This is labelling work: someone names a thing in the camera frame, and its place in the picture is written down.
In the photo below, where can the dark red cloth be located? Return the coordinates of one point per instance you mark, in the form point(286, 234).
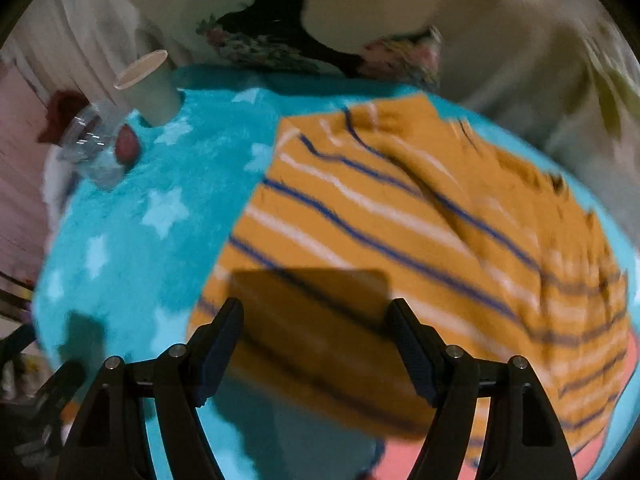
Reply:
point(60, 115)

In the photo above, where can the bird print cushion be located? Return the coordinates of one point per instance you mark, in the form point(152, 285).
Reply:
point(280, 25)

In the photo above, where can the yellow striped sweater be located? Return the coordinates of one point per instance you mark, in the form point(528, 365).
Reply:
point(400, 210)

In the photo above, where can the beige paper cup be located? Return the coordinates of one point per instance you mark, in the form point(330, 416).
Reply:
point(152, 92)

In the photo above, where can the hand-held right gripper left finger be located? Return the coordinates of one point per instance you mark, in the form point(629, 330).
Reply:
point(220, 355)

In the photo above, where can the leaf print pillow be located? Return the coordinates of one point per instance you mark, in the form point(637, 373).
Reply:
point(607, 90)

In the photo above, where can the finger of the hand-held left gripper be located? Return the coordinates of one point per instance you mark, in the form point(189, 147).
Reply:
point(60, 385)

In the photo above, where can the dark red round object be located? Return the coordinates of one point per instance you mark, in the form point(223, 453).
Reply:
point(127, 144)

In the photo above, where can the blue printed blanket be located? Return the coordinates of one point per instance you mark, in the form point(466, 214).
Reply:
point(140, 240)

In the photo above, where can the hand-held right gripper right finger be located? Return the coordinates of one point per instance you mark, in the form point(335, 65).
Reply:
point(415, 355)

